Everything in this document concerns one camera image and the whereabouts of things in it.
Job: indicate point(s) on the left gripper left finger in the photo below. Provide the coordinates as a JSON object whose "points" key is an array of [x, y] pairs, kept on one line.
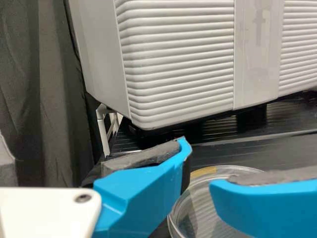
{"points": [[138, 191]]}

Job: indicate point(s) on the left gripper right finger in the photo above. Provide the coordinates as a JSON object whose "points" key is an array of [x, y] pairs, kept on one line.
{"points": [[267, 210]]}

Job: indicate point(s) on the black platform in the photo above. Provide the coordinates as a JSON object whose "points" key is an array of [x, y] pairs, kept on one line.
{"points": [[247, 151]]}

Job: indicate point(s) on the petri dish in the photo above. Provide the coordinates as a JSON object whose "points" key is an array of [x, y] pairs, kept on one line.
{"points": [[198, 200]]}

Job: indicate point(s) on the white incubator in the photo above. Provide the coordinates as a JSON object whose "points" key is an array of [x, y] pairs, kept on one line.
{"points": [[178, 62]]}

